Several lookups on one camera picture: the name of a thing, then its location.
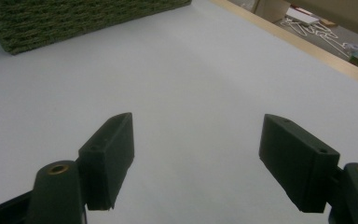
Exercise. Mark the green woven basket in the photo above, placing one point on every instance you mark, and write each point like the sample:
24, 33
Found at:
59, 21

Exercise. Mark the white paper sheet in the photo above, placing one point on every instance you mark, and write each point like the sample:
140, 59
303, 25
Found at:
183, 77

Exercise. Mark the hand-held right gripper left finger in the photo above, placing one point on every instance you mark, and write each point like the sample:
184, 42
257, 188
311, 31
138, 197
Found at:
108, 161

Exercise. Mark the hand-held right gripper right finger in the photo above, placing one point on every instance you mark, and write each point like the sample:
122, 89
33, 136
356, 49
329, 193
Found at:
298, 168

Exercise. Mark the white flat box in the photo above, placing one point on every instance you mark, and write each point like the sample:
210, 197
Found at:
301, 16

